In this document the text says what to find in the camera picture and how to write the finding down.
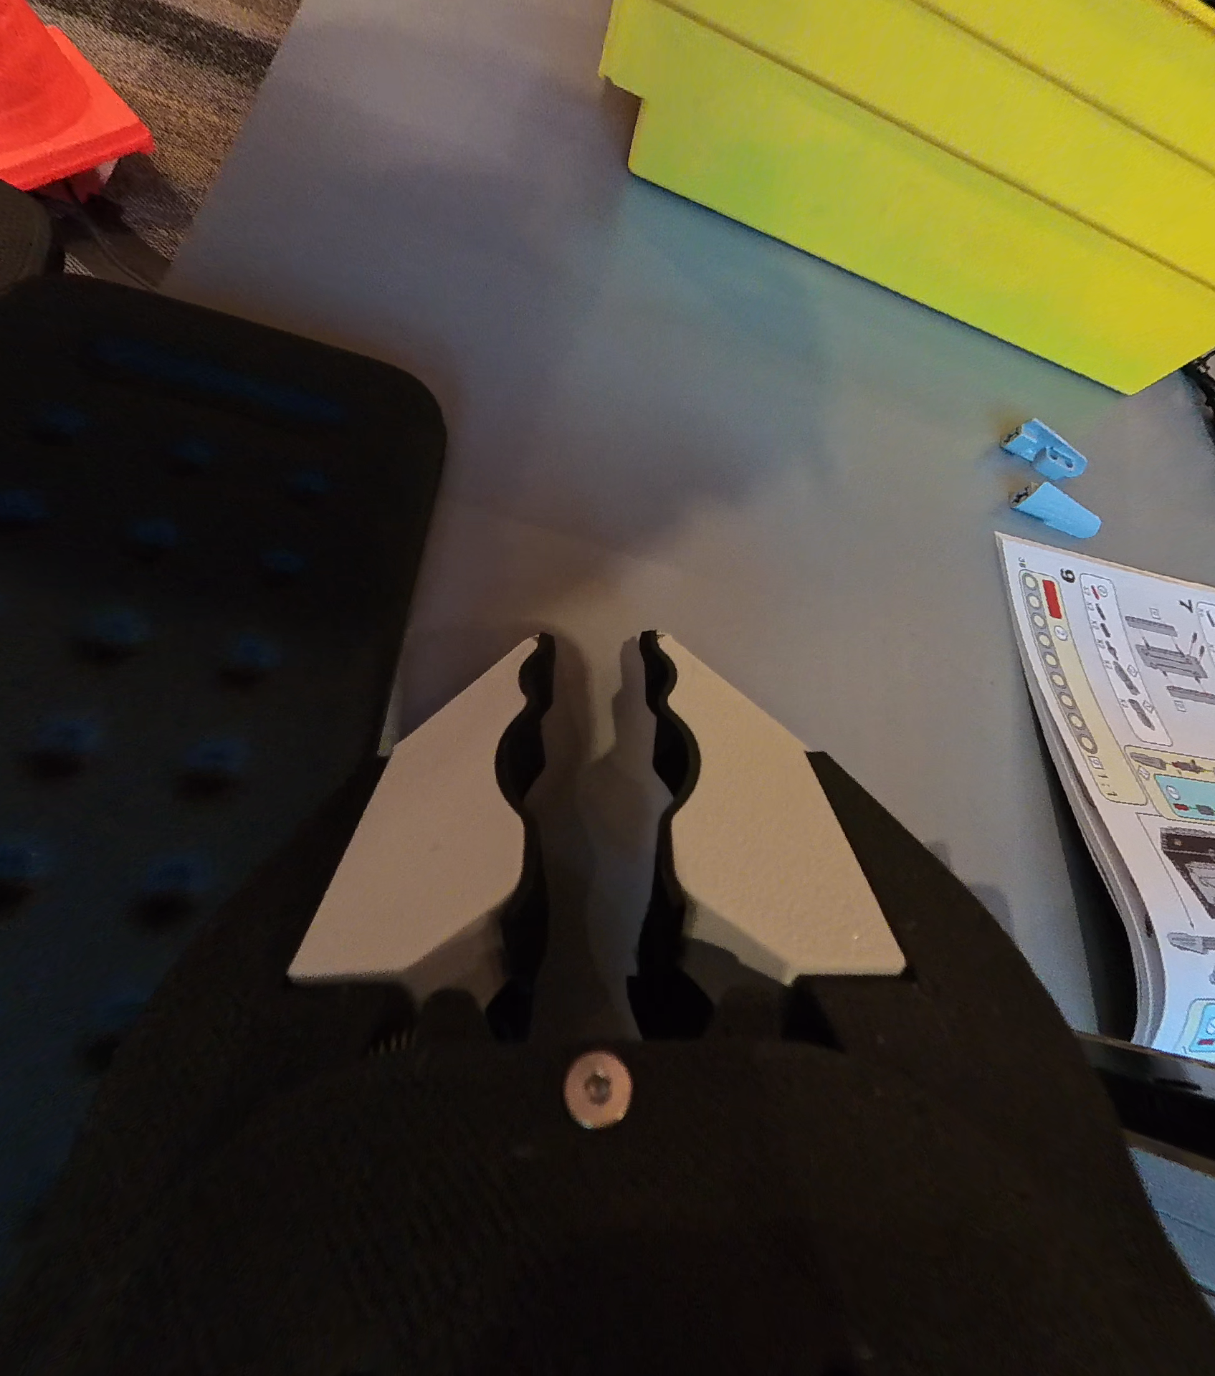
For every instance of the yellow plastic bin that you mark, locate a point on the yellow plastic bin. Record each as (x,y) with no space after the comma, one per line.
(939,195)

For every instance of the grey desk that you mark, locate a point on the grey desk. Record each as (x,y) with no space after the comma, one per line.
(779,431)

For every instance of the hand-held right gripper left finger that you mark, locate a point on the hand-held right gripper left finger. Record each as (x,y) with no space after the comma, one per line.
(424,860)

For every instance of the small grey brick piece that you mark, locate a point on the small grey brick piece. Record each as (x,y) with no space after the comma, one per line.
(1058,512)
(1043,443)

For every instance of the partly built toy model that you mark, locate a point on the partly built toy model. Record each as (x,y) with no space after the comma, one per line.
(1186,1109)

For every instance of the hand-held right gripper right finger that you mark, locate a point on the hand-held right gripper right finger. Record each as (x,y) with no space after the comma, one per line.
(779,860)

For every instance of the orange plastic bin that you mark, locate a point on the orange plastic bin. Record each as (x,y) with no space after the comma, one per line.
(15,86)

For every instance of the black bumpy pad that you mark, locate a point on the black bumpy pad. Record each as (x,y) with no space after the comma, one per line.
(133,647)

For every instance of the printed instruction booklet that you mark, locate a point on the printed instruction booklet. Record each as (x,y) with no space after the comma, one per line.
(1176,775)

